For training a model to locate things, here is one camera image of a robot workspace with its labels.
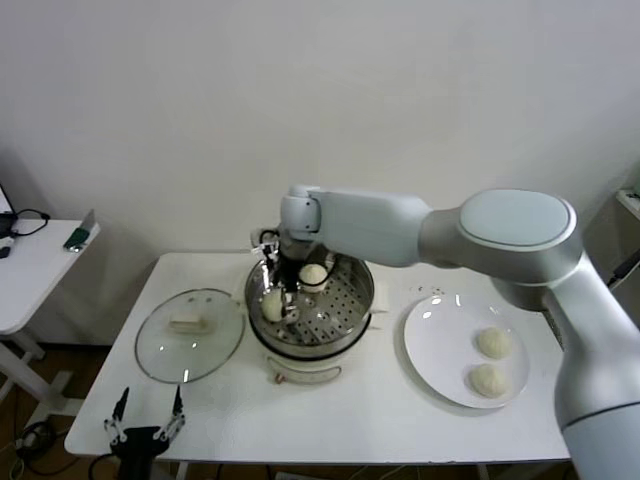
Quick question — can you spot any thin black looped cable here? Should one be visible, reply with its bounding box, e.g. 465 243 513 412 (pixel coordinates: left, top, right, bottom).
9 208 51 238

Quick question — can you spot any white shelf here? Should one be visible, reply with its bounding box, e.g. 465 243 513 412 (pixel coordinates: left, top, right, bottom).
615 188 640 221

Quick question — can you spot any open laptop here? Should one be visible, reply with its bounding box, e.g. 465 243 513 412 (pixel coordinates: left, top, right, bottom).
0 183 19 240

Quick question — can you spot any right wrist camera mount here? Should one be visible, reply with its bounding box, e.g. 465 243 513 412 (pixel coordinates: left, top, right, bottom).
248 228 280 262

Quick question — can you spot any white steamed baozi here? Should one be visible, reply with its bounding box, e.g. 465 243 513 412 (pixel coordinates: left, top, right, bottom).
474 327 514 360
298 263 329 294
467 363 510 400
260 292 287 323

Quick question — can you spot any glass lid with white handle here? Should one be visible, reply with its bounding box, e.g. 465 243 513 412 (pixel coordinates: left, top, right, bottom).
134 288 246 385

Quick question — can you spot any green handled scraper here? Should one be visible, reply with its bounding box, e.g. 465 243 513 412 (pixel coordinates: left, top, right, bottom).
63 208 96 254

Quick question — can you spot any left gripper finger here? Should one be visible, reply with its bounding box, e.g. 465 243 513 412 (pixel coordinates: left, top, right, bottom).
103 385 130 446
154 384 189 442

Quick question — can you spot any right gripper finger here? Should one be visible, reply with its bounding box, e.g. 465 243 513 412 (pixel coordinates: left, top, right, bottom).
283 290 303 324
263 248 280 294

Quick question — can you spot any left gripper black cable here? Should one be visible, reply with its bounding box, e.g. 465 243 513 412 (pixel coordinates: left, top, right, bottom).
88 451 120 480

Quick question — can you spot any perforated steel steamer basket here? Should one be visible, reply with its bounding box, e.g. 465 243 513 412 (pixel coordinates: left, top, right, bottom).
243 240 375 351

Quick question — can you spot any black power adapter cable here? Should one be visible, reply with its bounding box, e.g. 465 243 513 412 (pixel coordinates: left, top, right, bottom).
607 248 640 290

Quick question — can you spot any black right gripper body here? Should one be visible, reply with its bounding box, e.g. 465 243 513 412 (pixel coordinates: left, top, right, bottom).
278 243 303 294

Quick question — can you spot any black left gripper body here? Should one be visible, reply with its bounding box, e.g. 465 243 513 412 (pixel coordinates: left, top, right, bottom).
108 425 169 480

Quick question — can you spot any white round plate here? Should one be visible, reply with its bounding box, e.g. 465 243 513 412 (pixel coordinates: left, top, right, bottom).
402 294 531 410

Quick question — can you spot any white side table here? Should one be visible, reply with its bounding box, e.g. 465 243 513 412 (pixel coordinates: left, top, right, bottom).
0 218 101 421

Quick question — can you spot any white power strip with cables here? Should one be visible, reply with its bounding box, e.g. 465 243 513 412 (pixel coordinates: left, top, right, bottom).
12 419 56 476

